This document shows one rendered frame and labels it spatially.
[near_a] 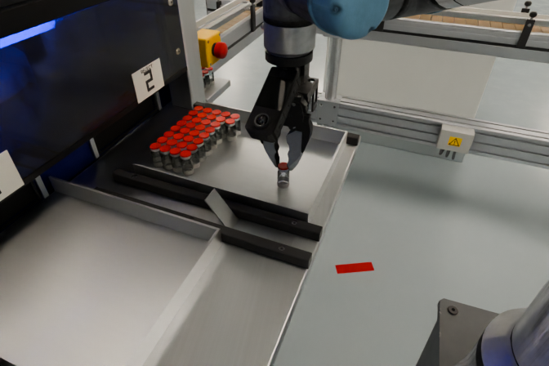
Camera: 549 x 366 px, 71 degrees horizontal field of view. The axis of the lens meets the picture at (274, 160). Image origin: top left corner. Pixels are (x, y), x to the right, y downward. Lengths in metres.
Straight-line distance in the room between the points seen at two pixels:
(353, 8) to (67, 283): 0.52
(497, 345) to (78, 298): 0.49
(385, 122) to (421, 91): 0.61
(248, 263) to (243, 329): 0.10
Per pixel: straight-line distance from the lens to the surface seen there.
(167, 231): 0.65
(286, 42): 0.54
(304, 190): 0.70
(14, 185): 0.64
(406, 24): 1.51
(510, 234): 2.12
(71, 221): 0.72
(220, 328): 0.54
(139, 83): 0.78
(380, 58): 2.22
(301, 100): 0.58
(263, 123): 0.53
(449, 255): 1.90
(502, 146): 1.75
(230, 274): 0.58
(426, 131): 1.70
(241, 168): 0.75
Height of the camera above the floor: 1.34
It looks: 37 degrees down
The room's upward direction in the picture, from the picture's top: straight up
